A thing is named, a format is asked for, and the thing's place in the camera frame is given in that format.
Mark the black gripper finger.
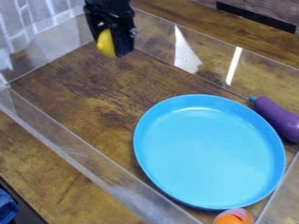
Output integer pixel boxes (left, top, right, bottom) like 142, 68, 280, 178
110, 26, 136, 57
85, 13, 104, 41

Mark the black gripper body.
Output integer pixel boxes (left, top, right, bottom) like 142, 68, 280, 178
82, 0, 134, 27

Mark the yellow lemon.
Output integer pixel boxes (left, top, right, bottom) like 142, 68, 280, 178
97, 29, 116, 57

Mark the blue oval tray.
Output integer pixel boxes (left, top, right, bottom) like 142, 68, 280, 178
133, 94, 285, 210

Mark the purple toy eggplant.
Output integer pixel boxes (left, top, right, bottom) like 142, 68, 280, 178
248, 95, 299, 143

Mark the blue object at corner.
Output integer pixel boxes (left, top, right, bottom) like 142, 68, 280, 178
0, 188, 18, 224

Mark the orange toy fruit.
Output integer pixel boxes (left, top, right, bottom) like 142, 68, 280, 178
212, 208, 255, 224

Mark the clear acrylic enclosure wall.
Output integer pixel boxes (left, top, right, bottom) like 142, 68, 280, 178
0, 12, 299, 224

